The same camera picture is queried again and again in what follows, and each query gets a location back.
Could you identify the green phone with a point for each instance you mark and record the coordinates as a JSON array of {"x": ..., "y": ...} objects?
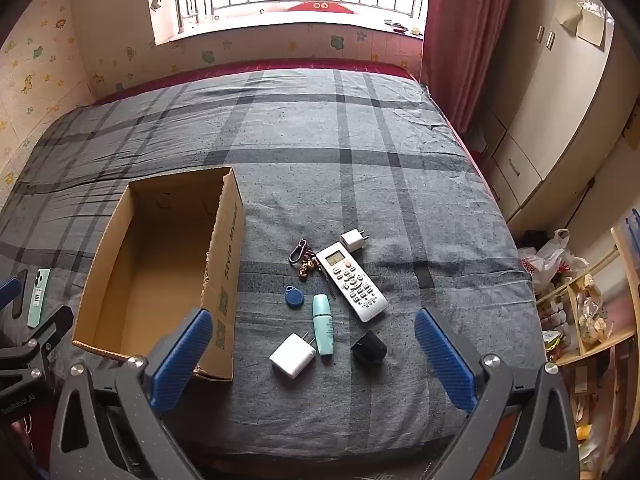
[{"x": 37, "y": 300}]

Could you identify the small white charger plug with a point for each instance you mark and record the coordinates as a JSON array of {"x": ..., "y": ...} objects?
[{"x": 352, "y": 241}]

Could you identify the large white charger plug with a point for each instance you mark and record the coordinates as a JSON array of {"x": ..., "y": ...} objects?
[{"x": 292, "y": 357}]

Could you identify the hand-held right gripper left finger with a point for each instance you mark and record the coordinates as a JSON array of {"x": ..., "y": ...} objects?
[{"x": 182, "y": 360}]

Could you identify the red mat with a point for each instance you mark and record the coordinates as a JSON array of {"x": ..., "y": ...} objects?
[{"x": 320, "y": 7}]

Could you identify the clear bag of snacks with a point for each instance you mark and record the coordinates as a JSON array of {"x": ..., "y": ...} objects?
[{"x": 592, "y": 315}]

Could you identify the black phone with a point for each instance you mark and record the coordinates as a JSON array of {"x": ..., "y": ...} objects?
[{"x": 20, "y": 295}]

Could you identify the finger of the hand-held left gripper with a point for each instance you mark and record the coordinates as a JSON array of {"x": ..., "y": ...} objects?
[
  {"x": 7, "y": 291},
  {"x": 47, "y": 332}
]

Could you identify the white plastic bag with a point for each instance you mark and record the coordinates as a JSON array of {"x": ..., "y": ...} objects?
[{"x": 550, "y": 257}]

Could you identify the beige wardrobe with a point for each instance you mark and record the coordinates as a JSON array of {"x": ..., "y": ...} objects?
[{"x": 550, "y": 110}]

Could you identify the beige paper sheet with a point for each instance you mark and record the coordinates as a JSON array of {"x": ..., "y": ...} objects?
[{"x": 585, "y": 15}]

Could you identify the cardboard box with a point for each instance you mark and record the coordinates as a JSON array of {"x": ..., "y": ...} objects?
[{"x": 150, "y": 270}]

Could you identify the white remote control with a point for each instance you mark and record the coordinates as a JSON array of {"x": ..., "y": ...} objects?
[{"x": 352, "y": 282}]

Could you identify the wooden shelf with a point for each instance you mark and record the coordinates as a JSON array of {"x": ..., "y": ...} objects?
[{"x": 625, "y": 255}]

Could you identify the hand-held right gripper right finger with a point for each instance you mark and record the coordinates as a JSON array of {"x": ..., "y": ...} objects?
[{"x": 445, "y": 360}]

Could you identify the gray plaid bedsheet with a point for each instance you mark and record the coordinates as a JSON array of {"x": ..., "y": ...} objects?
[{"x": 350, "y": 160}]

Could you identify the teal tube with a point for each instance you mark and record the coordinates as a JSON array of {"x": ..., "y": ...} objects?
[{"x": 324, "y": 327}]

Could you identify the red curtain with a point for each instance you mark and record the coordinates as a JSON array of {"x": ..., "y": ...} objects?
[{"x": 465, "y": 35}]

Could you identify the blue key fob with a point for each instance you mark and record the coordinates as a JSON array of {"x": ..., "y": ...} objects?
[{"x": 291, "y": 297}]

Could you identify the black cylinder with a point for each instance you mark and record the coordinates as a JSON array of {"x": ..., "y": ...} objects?
[{"x": 369, "y": 347}]

